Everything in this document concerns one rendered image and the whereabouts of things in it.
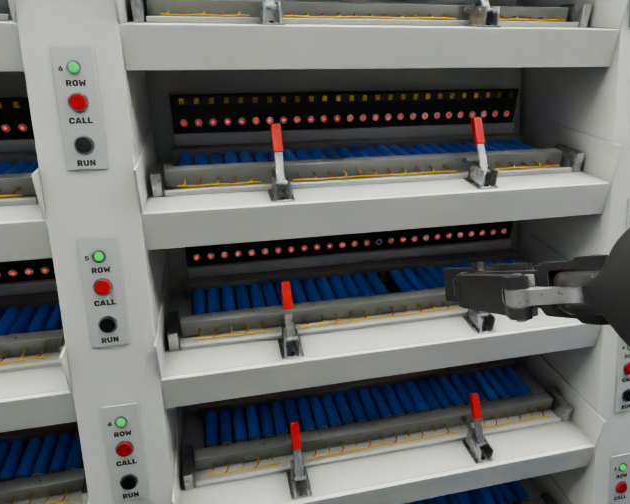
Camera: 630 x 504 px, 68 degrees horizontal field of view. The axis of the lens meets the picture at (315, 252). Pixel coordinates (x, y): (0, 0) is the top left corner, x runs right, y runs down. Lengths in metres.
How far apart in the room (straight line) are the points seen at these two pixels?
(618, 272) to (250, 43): 0.43
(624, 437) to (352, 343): 0.46
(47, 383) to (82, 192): 0.23
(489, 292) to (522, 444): 0.52
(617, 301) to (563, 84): 0.59
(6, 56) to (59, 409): 0.38
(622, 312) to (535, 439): 0.58
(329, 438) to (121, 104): 0.51
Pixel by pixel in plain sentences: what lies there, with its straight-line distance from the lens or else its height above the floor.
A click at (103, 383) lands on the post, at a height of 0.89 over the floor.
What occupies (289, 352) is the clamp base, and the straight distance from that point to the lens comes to 0.60.
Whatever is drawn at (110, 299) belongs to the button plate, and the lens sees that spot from 0.56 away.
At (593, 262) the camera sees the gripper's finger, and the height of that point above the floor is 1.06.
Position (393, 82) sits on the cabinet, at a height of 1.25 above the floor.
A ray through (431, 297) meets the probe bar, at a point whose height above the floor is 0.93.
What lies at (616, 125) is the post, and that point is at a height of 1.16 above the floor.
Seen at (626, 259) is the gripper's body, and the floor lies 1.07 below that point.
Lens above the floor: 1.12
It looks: 10 degrees down
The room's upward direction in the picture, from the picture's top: 3 degrees counter-clockwise
